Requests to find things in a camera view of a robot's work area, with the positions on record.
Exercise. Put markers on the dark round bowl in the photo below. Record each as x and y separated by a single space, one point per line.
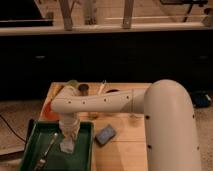
112 90

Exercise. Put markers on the dark blue floor device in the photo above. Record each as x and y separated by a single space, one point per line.
202 100

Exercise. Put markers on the dark cabinet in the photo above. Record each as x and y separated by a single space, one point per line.
30 63

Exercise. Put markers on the green plastic cup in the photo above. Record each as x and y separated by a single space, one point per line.
73 83

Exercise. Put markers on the wooden chair legs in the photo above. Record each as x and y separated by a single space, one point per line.
91 13

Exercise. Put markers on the green plastic tray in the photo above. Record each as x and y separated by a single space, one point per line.
40 138

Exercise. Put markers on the dark brown cup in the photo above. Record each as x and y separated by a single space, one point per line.
84 89

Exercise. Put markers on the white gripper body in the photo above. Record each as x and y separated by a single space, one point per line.
69 125

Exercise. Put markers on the white utensil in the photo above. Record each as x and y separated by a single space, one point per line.
101 87

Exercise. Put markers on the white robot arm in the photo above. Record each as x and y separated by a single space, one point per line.
170 124

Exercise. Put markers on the dark blue sponge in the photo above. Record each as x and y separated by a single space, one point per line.
105 135

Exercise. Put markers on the metal fork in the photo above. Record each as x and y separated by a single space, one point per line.
41 162

